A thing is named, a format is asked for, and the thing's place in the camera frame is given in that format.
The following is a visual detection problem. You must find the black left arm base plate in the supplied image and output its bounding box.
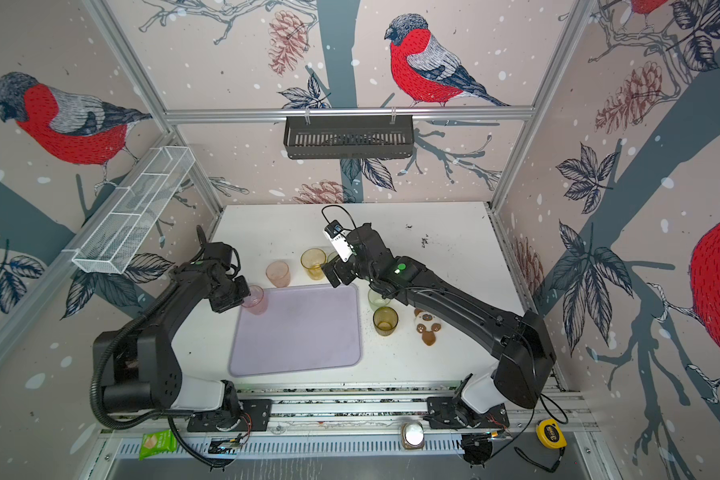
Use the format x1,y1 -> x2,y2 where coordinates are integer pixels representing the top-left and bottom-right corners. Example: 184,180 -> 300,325
187,399 -> 273,433

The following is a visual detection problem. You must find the yellow tape measure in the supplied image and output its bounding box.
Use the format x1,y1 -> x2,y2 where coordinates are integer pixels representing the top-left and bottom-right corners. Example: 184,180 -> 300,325
536,419 -> 567,450

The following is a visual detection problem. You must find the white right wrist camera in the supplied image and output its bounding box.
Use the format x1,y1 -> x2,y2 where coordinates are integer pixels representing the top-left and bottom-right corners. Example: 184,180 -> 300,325
324,220 -> 354,262

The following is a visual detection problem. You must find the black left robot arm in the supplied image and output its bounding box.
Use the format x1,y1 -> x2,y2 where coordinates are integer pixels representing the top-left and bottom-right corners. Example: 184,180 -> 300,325
89,226 -> 250,430

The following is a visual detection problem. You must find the yellow glass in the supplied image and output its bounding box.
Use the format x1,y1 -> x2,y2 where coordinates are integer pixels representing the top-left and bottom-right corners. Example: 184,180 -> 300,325
300,248 -> 327,281

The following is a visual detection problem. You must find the white lidded jar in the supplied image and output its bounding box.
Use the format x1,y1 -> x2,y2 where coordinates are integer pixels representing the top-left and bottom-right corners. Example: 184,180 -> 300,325
401,421 -> 425,450

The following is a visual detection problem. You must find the black hanging wire basket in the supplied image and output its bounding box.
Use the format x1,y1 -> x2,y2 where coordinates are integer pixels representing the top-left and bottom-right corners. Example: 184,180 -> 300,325
283,115 -> 415,160

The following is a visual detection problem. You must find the green snack packet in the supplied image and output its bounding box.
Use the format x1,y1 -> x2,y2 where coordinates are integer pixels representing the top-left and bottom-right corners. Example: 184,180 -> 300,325
139,430 -> 178,460

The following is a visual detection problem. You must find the olive amber glass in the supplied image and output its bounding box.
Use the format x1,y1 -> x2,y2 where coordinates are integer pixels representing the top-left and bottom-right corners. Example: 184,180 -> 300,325
373,306 -> 399,336

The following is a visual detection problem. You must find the white wire mesh shelf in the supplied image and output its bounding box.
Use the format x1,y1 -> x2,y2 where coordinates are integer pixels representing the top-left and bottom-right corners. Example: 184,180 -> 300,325
72,146 -> 195,274

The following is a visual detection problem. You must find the lilac plastic tray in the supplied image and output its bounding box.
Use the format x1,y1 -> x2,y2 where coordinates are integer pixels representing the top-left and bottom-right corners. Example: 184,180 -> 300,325
229,284 -> 362,378

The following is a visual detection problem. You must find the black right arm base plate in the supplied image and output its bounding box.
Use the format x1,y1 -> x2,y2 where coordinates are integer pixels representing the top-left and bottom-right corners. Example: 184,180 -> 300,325
423,396 -> 509,430

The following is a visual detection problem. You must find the pale green short glass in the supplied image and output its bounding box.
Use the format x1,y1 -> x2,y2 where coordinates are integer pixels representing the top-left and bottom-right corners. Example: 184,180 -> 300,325
367,289 -> 390,310

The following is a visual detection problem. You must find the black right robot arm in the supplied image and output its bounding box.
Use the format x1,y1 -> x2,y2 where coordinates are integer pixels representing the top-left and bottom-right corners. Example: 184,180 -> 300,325
322,220 -> 556,409

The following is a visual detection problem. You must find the brown white bear toy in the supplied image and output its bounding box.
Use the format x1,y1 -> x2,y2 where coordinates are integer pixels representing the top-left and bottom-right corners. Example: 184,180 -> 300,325
414,309 -> 442,346

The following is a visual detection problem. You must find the pink glass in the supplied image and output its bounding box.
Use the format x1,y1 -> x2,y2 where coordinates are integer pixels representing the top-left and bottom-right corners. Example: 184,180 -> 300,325
242,285 -> 268,315
266,260 -> 291,288

